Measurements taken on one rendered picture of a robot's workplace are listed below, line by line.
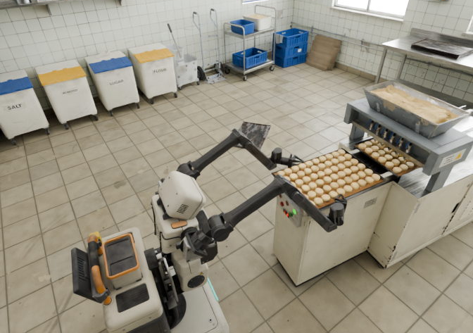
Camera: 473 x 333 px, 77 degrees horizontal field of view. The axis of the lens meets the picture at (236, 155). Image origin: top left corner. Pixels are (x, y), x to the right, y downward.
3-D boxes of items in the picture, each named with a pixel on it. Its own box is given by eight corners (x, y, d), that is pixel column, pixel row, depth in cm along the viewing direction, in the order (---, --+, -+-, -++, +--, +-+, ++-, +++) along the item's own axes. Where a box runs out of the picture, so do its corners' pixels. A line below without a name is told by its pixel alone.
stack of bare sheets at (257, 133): (243, 123, 429) (243, 121, 427) (270, 127, 418) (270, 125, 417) (229, 146, 384) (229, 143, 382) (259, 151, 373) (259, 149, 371)
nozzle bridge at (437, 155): (369, 131, 249) (380, 93, 229) (453, 182, 196) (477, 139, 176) (338, 141, 238) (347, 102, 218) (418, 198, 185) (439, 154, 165)
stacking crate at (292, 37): (293, 37, 626) (294, 27, 614) (307, 41, 600) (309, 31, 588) (272, 43, 598) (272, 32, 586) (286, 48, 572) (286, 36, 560)
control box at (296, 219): (280, 201, 205) (281, 186, 197) (301, 226, 188) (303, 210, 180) (276, 203, 204) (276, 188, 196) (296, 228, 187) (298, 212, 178)
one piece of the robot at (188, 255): (186, 262, 136) (186, 246, 130) (182, 254, 140) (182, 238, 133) (206, 256, 140) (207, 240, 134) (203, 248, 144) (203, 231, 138)
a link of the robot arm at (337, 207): (319, 222, 168) (329, 232, 161) (318, 207, 162) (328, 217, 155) (337, 214, 171) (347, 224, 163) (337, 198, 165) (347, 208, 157)
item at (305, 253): (337, 227, 274) (358, 147, 221) (365, 256, 249) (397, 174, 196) (271, 257, 251) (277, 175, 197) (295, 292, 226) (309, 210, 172)
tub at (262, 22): (255, 23, 570) (255, 12, 558) (272, 27, 544) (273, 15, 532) (241, 27, 551) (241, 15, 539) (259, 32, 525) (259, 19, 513)
